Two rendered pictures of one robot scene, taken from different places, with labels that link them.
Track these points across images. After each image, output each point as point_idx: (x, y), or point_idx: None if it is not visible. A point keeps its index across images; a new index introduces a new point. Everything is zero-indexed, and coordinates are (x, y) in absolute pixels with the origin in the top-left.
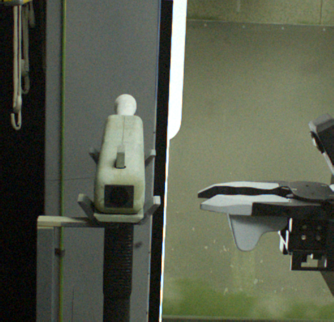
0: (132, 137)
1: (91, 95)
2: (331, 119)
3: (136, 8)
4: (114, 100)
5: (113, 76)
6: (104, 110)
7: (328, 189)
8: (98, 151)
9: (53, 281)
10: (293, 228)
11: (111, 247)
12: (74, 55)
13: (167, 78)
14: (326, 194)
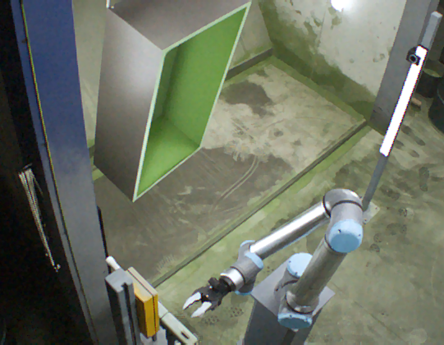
0: (164, 310)
1: (81, 250)
2: (217, 282)
3: (90, 220)
4: (89, 246)
5: (87, 241)
6: (86, 250)
7: (213, 289)
8: None
9: None
10: None
11: (172, 337)
12: (73, 245)
13: (102, 228)
14: (217, 294)
